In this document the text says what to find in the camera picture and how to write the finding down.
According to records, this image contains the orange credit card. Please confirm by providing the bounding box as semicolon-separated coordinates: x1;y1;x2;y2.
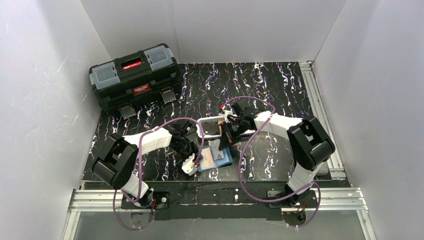
199;148;215;171

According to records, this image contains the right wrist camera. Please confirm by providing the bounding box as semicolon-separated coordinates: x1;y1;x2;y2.
218;104;239;123

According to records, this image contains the aluminium frame rail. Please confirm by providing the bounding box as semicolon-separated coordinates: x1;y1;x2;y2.
61;61;377;240

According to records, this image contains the grey flat case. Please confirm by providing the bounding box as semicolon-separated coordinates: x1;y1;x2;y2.
316;161;330;176

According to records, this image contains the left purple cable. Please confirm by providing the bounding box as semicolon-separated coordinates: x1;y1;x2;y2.
112;117;206;231

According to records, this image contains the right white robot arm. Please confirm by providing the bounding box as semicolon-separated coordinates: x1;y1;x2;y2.
218;96;336;204

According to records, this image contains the white credit card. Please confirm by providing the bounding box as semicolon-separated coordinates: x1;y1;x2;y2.
209;139;225;164

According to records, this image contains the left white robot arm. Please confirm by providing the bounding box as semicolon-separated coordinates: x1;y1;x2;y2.
91;118;202;210

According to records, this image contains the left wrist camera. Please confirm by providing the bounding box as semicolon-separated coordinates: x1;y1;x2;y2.
181;154;199;176

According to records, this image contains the blue leather card holder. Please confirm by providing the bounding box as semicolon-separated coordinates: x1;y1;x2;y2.
197;147;233;172

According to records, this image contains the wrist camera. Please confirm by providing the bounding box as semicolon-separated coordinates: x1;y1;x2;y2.
181;154;199;176
218;104;239;123

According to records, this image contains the white plastic basket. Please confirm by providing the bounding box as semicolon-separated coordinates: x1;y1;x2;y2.
196;111;257;142

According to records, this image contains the black red toolbox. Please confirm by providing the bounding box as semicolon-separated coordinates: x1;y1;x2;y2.
88;43;183;119

